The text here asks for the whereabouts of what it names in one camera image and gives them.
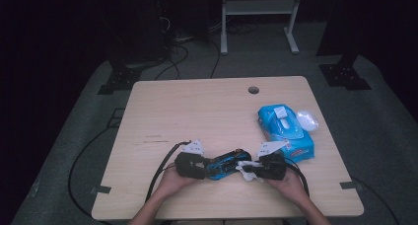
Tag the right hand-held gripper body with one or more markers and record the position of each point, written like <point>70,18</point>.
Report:
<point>272,167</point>

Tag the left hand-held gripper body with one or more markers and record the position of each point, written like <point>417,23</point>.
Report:
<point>189,165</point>

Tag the white wet wipe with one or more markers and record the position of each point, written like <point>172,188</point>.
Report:
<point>246,175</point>

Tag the blue toy car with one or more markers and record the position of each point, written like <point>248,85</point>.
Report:
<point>226,164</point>

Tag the blue wet wipes pack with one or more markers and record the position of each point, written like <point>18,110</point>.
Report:
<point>282,123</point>

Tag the person's left hand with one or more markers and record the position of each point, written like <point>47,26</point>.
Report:
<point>172,184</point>

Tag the person's right hand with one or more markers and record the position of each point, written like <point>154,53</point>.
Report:
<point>291,185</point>

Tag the black tape strip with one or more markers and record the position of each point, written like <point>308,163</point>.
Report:
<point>348,185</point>
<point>101,189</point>

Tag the black stand base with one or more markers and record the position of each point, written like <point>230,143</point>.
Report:
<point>120,80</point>
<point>343,75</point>

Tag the white metal stand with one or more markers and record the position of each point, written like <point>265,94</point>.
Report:
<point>259,7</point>

